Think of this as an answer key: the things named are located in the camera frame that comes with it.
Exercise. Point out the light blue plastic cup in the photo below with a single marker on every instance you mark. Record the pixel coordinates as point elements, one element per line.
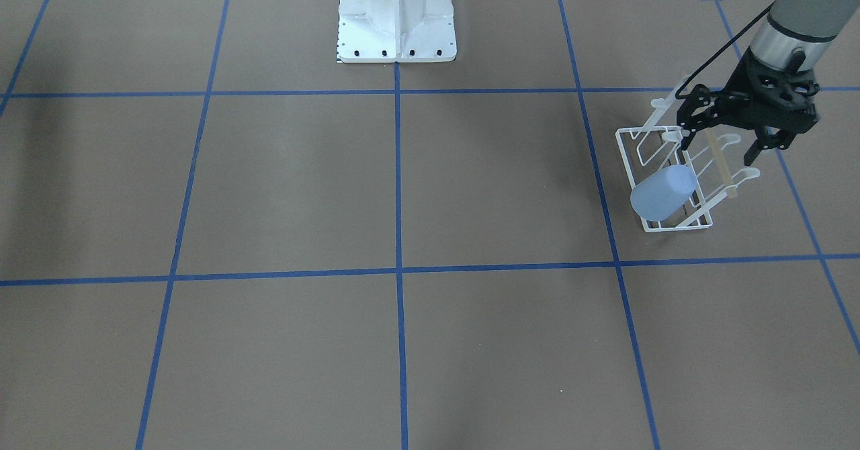
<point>662,194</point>

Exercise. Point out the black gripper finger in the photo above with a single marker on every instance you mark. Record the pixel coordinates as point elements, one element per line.
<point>762,143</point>
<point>687,136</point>

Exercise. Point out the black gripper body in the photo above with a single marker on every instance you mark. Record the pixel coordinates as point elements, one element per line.
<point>734,107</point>

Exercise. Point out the white camera pedestal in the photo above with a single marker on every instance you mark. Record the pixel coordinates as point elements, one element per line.
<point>382,31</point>

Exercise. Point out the white wire cup holder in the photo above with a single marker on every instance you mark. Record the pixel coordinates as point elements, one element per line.
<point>648,148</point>

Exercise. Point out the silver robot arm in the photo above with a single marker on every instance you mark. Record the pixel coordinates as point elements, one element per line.
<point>798,26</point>

